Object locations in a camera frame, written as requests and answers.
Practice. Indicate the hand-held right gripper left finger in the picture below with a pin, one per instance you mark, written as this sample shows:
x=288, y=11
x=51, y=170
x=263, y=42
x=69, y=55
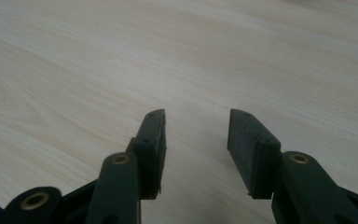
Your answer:
x=149, y=155

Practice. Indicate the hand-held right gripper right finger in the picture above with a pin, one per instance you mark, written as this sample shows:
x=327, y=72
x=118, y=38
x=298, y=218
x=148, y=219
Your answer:
x=251, y=155

